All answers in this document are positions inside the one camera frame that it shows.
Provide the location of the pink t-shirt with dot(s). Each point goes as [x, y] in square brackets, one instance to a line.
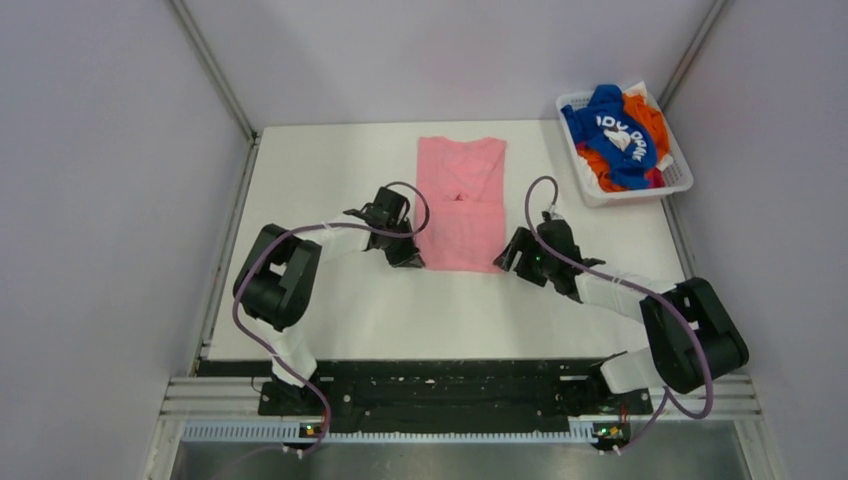
[464, 216]

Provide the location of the orange t-shirt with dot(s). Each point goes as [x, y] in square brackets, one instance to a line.
[657, 127]

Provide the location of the white slotted cable duct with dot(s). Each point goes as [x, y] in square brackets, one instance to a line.
[581, 430]

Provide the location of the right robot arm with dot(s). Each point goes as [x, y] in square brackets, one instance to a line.
[691, 336]

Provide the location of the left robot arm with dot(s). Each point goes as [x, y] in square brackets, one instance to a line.
[274, 286]

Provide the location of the white plastic basket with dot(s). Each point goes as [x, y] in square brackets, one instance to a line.
[678, 176]

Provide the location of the red t-shirt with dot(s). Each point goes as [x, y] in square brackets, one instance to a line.
[655, 178]

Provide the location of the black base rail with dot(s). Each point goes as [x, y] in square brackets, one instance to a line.
[438, 397]

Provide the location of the blue printed t-shirt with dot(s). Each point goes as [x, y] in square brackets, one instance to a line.
[618, 148]

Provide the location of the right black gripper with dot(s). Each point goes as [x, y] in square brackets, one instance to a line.
[520, 242]

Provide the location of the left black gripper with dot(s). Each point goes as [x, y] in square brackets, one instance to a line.
[408, 255]

